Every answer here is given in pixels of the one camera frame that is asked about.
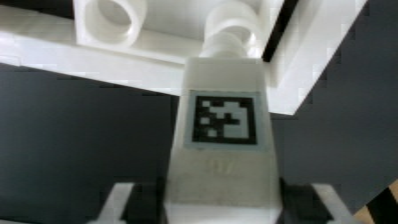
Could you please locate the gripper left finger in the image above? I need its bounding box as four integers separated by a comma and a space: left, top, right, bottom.
88, 183, 136, 224

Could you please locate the white U-shaped fence frame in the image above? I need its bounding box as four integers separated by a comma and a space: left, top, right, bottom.
0, 0, 369, 115

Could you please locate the white chair seat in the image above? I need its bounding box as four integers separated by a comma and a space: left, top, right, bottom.
74, 0, 285, 64

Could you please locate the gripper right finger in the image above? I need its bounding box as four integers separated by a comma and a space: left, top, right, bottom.
314, 184, 362, 224

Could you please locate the white chair leg with marker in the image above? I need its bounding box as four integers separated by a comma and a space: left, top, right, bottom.
159, 0, 287, 224

